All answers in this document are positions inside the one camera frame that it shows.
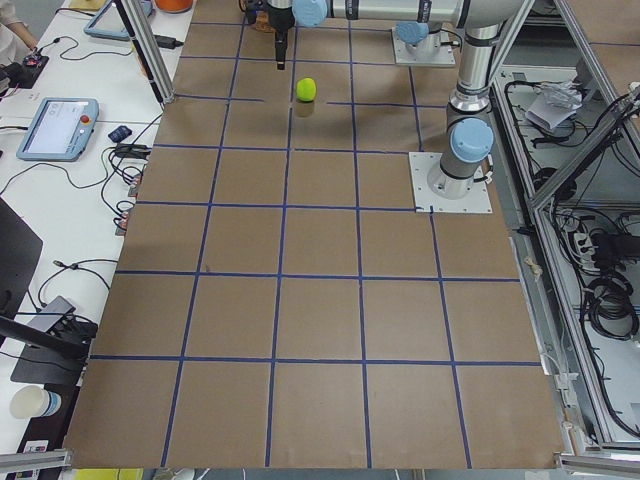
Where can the white paper cup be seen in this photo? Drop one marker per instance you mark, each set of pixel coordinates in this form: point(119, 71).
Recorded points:
point(33, 401)

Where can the black power adapter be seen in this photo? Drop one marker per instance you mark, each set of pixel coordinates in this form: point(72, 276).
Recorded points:
point(167, 42)

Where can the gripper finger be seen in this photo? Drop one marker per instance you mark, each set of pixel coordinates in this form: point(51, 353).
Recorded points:
point(280, 44)

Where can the blue teach pendant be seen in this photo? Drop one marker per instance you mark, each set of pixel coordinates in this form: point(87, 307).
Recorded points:
point(60, 130)
point(107, 24)

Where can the black monitor stand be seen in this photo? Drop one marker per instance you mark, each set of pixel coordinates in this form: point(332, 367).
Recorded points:
point(56, 342)

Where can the aluminium frame post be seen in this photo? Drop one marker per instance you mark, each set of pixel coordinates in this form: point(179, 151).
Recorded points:
point(145, 45)

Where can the orange bucket with lid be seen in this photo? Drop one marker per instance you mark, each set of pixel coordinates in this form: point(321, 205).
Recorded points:
point(174, 6)

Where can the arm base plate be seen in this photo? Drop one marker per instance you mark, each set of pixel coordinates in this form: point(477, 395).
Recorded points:
point(435, 192)
point(433, 51)

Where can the green apple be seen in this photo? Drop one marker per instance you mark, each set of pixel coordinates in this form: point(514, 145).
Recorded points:
point(306, 90)

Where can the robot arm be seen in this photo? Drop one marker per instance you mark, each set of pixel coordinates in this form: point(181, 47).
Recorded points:
point(414, 32)
point(474, 35)

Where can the wicker basket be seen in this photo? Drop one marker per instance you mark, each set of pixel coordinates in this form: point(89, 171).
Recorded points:
point(259, 20)

